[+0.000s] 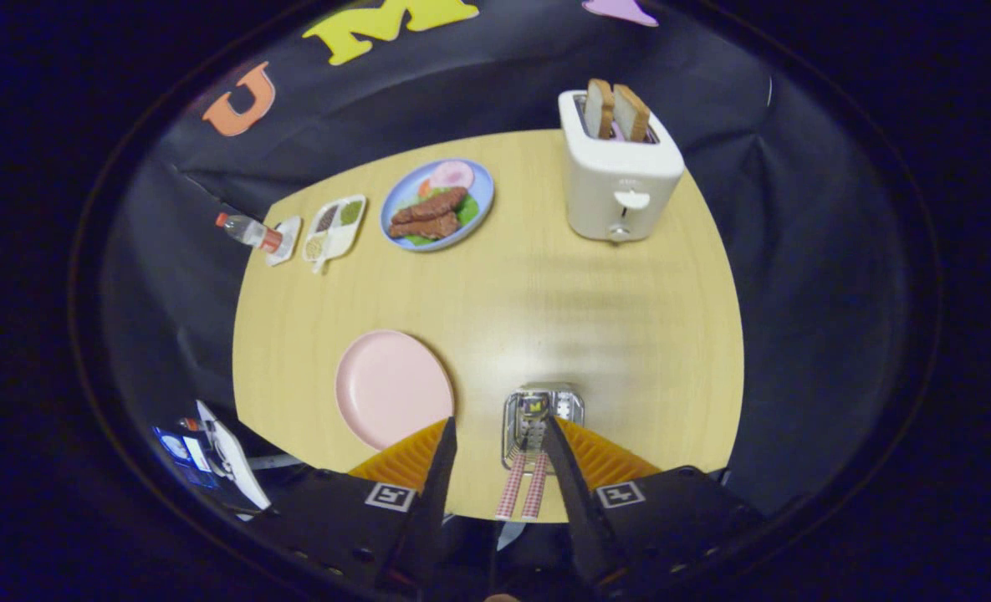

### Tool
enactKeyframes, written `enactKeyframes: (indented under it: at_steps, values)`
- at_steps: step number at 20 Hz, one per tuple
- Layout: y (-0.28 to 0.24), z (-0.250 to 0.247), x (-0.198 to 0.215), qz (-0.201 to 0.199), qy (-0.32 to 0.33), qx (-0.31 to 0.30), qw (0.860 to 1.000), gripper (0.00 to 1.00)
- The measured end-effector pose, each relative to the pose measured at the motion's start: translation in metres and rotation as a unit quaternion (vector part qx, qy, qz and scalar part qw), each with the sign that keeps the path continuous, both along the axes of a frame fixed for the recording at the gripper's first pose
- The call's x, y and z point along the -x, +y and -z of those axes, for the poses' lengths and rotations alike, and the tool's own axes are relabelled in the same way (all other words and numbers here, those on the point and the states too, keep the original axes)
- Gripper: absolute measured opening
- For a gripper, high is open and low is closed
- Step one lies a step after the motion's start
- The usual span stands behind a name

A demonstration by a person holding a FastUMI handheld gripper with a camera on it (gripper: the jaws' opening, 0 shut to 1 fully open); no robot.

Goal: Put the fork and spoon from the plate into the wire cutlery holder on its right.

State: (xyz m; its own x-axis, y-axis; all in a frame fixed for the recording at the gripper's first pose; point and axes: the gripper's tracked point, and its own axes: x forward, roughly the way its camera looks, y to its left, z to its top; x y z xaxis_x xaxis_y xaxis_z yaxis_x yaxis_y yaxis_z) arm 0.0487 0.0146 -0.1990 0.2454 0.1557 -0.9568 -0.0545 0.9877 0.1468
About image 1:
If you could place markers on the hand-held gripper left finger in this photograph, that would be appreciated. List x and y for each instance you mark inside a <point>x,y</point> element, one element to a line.
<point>428,518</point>

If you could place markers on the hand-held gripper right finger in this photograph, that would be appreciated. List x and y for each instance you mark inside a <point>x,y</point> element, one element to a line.
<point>583,518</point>

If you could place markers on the blue plate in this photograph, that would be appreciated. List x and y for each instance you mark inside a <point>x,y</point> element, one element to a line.
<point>482,192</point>

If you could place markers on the white flat board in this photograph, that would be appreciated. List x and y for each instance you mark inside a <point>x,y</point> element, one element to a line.
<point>236,464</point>

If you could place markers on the brown meat strip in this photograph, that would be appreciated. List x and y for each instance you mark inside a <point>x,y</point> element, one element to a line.
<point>432,205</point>
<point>424,227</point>

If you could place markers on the green lettuce leaf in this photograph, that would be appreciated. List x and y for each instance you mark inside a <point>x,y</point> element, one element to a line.
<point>468,211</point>

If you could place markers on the white divided seasoning tray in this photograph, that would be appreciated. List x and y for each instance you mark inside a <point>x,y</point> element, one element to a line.
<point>340,238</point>

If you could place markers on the toast bread slice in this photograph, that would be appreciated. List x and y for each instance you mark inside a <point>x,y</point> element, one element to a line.
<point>600,109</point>
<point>631,113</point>

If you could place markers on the pink ham slice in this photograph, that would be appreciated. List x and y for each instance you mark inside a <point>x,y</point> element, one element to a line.
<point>452,174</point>

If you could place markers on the blue printed card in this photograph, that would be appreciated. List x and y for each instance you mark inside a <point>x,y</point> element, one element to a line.
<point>173,447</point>

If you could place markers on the small white coaster dish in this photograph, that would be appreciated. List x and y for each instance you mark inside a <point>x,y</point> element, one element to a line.
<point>290,234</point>

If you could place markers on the pink plate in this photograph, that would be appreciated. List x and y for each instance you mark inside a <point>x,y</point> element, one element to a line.
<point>390,385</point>

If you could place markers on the clear bottle with red label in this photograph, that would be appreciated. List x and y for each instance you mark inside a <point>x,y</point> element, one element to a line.
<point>248,230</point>

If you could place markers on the white toaster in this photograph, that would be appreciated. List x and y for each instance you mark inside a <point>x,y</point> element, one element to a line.
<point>612,184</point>

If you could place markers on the small red object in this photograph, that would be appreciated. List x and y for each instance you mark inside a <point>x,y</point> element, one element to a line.
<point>187,424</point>

